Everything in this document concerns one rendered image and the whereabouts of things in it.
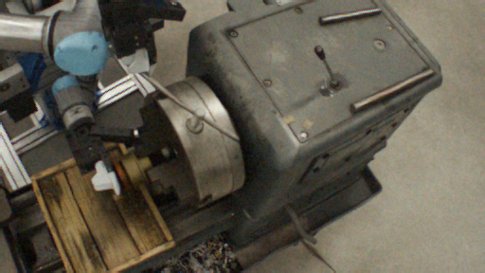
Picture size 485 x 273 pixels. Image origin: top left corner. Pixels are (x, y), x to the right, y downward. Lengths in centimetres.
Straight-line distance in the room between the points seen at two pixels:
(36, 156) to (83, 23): 130
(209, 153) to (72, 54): 37
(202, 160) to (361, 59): 49
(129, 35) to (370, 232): 184
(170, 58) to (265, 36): 153
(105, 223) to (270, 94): 59
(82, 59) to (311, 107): 53
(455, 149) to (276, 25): 189
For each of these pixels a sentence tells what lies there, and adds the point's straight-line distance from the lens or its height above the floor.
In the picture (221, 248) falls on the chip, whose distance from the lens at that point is 165.
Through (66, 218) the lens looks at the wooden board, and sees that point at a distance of 137.
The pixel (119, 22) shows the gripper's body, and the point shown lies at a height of 150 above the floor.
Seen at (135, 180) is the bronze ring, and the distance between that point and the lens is 115.
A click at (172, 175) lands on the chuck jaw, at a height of 110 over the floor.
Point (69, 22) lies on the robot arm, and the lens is 101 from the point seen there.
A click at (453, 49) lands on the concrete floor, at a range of 339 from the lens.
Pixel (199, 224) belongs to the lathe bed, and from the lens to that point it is 136.
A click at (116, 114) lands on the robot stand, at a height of 21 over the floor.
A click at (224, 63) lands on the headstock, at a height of 124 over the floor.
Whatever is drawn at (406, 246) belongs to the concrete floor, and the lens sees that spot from 253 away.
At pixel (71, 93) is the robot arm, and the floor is 112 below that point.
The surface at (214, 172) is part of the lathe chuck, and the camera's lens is 108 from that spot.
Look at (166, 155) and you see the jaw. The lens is 123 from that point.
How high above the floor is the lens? 217
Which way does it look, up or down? 58 degrees down
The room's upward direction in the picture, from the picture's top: 11 degrees clockwise
